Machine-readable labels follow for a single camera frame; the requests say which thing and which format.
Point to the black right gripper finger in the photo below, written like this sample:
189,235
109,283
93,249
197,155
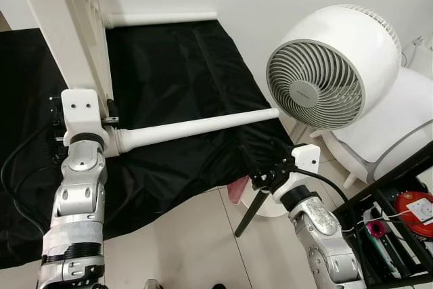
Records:
254,160
281,151

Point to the white plastic children table top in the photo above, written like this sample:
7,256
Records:
54,25

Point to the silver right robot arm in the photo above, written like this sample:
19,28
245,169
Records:
325,235

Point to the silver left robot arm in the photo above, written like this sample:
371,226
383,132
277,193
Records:
78,194

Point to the red white plastic item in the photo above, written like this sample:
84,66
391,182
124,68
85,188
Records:
238,189

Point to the black metal table leg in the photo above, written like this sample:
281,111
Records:
252,213

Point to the black table cloth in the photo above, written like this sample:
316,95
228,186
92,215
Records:
176,79

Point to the black metal rack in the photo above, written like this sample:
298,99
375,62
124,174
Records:
379,194

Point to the white rounded plastic seat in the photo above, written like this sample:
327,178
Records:
392,126

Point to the white standing fan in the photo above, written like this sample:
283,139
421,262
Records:
338,52

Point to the magenta grey hair dryer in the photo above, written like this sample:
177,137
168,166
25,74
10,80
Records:
375,238

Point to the red round device white label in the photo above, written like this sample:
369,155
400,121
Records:
414,211

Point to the grey left robot foot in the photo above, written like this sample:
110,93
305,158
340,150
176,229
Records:
152,284

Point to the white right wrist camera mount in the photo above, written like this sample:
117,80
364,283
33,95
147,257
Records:
301,164

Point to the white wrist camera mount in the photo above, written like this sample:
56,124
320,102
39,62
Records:
82,109
301,164

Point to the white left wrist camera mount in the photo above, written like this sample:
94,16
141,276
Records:
82,109

